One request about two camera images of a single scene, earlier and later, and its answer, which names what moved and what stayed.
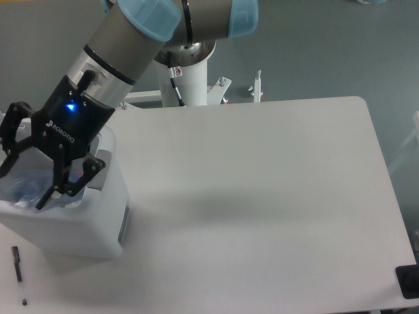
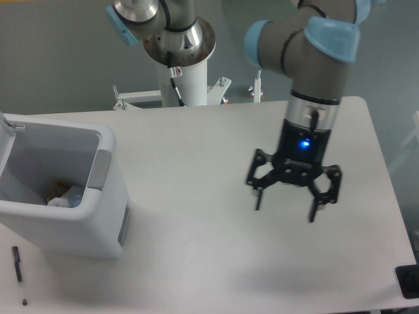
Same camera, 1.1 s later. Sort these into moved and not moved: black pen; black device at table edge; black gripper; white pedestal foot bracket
Moved: black gripper
Not moved: white pedestal foot bracket; black device at table edge; black pen
